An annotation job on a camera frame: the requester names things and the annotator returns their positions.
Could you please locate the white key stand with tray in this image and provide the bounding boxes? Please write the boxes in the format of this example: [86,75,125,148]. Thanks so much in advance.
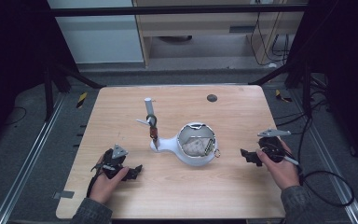
[135,97,220,167]

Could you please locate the whitish fabric pouch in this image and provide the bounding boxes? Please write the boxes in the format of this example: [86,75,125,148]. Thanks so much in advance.
[182,137,210,157]

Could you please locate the red carabiner keychain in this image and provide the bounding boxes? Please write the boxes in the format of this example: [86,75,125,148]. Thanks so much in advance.
[145,114,159,152]

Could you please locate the grey tape patch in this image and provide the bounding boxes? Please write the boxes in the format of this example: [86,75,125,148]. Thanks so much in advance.
[52,190,76,200]

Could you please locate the green carabiner keychain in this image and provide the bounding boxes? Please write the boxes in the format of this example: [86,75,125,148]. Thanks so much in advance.
[204,137,215,157]

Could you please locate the bundle of black cables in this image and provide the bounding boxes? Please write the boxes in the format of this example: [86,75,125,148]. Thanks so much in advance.
[250,10,292,68]

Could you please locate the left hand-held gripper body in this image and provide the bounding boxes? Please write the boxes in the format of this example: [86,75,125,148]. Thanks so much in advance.
[100,143,131,180]

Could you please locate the yellow black floor tape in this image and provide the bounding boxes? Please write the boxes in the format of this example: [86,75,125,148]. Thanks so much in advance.
[274,89,293,104]
[76,91,89,109]

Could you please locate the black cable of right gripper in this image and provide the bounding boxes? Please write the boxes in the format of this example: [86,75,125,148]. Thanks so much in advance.
[283,155,356,208]

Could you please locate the light wooden desk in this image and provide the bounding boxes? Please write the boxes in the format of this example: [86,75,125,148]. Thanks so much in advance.
[131,0,306,68]

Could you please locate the white cabinet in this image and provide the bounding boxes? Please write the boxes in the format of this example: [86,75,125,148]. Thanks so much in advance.
[47,0,145,65]

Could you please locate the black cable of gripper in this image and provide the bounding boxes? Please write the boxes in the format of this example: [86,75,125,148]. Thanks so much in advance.
[86,163,107,199]
[283,155,356,208]

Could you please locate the black horizontal bar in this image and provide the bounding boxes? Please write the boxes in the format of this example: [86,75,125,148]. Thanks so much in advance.
[40,3,311,18]

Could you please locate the person's right hand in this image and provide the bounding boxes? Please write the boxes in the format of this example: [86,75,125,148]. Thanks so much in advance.
[255,142,301,191]

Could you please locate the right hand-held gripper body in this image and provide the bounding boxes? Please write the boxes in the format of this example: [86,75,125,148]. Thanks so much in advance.
[257,128,292,163]

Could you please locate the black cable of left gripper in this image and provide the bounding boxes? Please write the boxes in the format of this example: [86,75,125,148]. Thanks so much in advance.
[86,163,107,199]

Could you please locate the person's left hand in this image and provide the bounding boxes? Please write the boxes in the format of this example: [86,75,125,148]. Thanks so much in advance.
[89,155,131,205]

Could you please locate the black metal stand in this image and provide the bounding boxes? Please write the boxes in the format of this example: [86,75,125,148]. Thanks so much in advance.
[248,57,313,119]
[41,59,106,123]

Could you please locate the aluminium floor rail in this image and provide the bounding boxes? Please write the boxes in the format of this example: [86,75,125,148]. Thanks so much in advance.
[292,90,358,224]
[0,92,67,224]

